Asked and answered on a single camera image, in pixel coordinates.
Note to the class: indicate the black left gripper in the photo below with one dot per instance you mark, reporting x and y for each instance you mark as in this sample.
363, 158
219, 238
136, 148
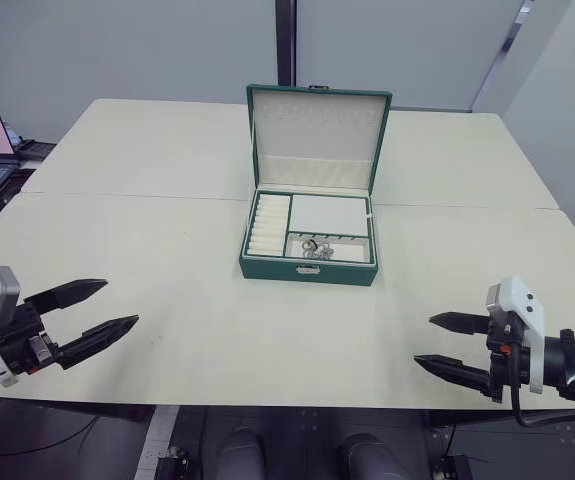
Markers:
22, 340

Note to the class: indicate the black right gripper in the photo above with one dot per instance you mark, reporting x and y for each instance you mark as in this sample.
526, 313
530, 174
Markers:
502, 345

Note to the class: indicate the white velvet insert tray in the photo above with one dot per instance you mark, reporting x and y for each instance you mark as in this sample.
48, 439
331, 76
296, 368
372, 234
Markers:
327, 215

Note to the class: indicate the green jewelry box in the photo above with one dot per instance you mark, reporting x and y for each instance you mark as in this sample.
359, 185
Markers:
379, 150

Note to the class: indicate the white perforated strip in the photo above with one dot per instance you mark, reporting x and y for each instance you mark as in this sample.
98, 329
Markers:
159, 440

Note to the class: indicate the black keyboard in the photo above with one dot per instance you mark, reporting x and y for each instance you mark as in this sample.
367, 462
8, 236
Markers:
36, 149

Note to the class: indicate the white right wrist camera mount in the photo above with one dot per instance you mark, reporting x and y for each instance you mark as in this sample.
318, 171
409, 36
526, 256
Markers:
529, 320

